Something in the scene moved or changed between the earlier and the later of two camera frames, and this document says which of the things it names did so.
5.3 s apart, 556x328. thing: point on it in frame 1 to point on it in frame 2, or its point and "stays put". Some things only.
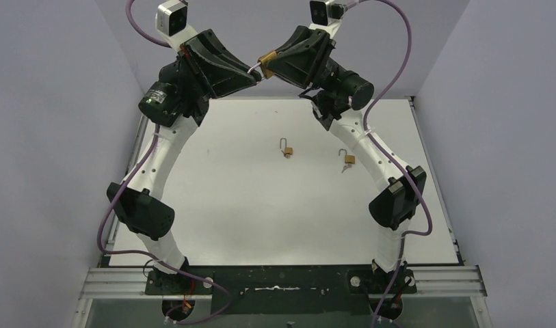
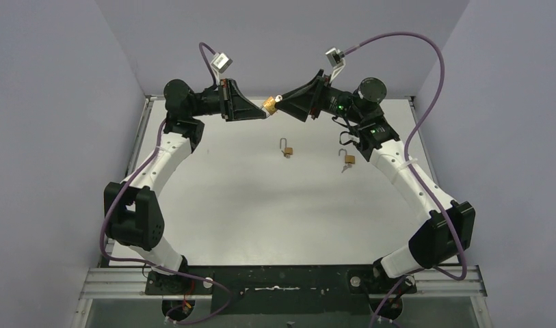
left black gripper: (195, 58) to (228, 100)
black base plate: (284, 290) stays put
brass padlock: (262, 61) to (270, 104)
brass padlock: (287, 149) stays put
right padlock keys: (346, 167) stays put
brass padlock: (349, 158) stays put
